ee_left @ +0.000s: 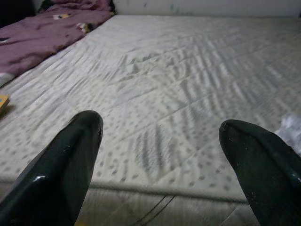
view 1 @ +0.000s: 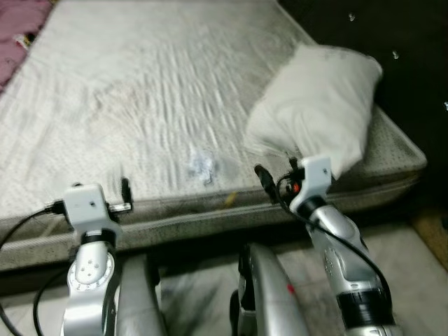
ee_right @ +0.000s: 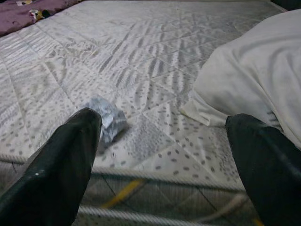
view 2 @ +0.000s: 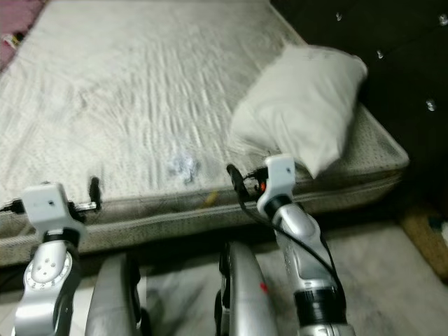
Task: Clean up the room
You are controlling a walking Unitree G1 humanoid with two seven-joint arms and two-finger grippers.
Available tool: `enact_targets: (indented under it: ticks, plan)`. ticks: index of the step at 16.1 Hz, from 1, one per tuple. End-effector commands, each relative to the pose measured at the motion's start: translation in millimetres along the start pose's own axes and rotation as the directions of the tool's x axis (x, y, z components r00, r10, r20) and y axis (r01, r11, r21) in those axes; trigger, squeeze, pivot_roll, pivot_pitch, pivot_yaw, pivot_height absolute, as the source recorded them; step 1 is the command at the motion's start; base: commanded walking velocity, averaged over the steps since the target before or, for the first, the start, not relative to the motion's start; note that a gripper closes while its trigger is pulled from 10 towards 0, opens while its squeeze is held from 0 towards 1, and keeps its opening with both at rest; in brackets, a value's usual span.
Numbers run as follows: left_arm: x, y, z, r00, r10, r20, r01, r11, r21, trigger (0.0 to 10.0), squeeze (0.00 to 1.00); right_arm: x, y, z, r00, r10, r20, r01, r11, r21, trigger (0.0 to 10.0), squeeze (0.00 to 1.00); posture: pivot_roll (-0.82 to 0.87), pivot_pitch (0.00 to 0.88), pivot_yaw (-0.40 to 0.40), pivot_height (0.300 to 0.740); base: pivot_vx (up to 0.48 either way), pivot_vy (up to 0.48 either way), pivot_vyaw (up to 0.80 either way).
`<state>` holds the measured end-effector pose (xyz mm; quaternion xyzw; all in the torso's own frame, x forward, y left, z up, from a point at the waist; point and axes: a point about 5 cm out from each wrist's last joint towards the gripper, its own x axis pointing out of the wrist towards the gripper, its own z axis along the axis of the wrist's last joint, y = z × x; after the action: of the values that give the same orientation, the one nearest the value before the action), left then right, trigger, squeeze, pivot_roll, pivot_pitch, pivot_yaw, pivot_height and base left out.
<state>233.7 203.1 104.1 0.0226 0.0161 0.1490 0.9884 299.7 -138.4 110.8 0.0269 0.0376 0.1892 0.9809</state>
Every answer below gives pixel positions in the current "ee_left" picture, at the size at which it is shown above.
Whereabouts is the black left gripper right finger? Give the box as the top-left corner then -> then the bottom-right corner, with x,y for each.
218,119 -> 301,226

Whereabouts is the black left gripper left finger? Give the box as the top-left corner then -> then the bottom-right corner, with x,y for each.
0,110 -> 104,226

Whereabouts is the white paper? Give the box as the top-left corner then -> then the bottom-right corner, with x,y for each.
274,112 -> 301,156

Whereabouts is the yellow blue picture book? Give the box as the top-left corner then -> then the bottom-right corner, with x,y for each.
0,94 -> 10,117

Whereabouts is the white quilted mattress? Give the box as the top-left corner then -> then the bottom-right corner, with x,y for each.
0,14 -> 301,226

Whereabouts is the purple cartoon print quilt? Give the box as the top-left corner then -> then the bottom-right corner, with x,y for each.
0,0 -> 116,88

